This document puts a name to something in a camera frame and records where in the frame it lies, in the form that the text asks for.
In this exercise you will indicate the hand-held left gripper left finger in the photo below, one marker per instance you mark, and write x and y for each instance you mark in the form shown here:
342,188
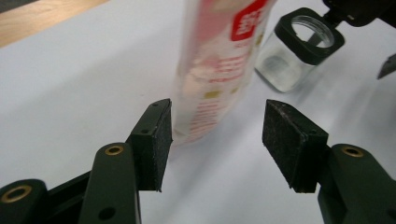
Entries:
149,155

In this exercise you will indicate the red and white spouted pouch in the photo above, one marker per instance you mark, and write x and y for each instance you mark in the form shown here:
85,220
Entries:
214,62

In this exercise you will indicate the wooden table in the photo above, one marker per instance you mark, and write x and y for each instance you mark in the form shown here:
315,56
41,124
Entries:
37,21

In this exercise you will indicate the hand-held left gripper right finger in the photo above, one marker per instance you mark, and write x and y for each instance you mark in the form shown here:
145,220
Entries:
289,146

